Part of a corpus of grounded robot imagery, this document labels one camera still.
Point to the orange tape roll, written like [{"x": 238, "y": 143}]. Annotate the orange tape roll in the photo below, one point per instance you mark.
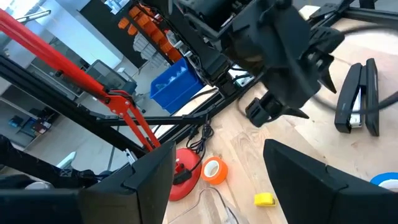
[{"x": 219, "y": 174}]

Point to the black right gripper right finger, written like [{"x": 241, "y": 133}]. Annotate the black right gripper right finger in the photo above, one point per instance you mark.
[{"x": 311, "y": 193}]

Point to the blue storage bin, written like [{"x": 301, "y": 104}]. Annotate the blue storage bin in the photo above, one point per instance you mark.
[{"x": 177, "y": 90}]

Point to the blue tape roll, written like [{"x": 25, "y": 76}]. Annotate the blue tape roll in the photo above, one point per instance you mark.
[{"x": 381, "y": 178}]

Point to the grey storage shelf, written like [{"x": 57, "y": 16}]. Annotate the grey storage shelf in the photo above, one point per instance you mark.
[{"x": 31, "y": 124}]

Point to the silver aluminium extrusion piece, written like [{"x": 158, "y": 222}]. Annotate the silver aluminium extrusion piece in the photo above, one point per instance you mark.
[{"x": 130, "y": 157}]

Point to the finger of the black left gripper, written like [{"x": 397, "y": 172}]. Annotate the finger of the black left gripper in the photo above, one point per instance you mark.
[
  {"x": 293, "y": 112},
  {"x": 325, "y": 68}
]

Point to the yellow staple remover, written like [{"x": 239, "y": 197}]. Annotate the yellow staple remover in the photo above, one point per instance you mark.
[{"x": 263, "y": 199}]

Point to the black aluminium table frame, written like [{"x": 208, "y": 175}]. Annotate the black aluminium table frame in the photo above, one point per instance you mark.
[{"x": 46, "y": 91}]

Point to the red desk lamp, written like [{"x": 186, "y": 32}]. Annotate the red desk lamp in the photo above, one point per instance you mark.
[{"x": 62, "y": 65}]

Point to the clear plastic container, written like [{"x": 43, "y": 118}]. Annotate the clear plastic container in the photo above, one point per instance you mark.
[{"x": 230, "y": 216}]

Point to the black stapler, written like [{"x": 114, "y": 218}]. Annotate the black stapler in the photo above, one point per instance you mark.
[{"x": 346, "y": 99}]

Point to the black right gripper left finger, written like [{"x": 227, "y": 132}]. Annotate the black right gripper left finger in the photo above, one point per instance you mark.
[{"x": 140, "y": 199}]

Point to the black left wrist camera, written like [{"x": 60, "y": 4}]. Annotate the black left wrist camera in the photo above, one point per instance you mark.
[{"x": 261, "y": 113}]

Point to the dark office chair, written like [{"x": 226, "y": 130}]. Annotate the dark office chair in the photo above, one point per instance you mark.
[{"x": 105, "y": 77}]

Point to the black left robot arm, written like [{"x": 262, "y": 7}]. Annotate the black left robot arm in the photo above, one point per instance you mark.
[{"x": 205, "y": 46}]

